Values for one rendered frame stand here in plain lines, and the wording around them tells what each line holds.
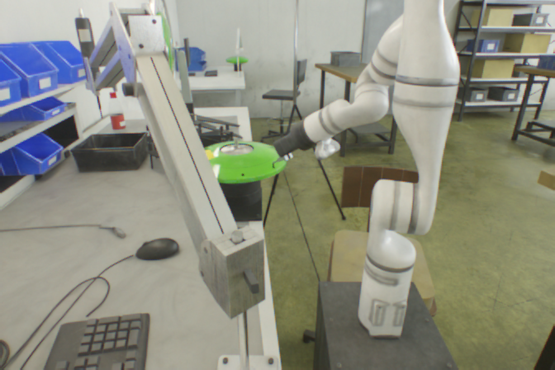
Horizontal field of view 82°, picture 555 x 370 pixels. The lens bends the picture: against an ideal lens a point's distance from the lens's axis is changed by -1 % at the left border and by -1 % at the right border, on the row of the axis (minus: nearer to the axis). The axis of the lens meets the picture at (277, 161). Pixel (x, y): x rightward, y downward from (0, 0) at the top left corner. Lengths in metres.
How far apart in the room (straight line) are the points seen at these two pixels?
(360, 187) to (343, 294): 0.70
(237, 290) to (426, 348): 0.47
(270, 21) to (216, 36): 0.89
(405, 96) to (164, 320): 0.60
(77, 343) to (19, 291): 0.26
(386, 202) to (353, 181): 0.85
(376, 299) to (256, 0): 5.19
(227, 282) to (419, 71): 0.39
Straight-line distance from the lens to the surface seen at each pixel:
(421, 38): 0.53
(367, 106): 0.69
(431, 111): 0.54
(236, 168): 0.91
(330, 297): 0.84
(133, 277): 0.85
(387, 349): 0.77
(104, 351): 0.69
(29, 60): 1.58
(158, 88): 0.52
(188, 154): 0.47
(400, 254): 0.66
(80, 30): 1.05
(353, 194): 1.47
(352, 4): 5.88
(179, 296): 0.77
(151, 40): 0.55
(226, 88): 3.35
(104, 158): 1.42
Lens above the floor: 1.44
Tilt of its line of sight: 22 degrees down
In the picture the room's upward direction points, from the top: straight up
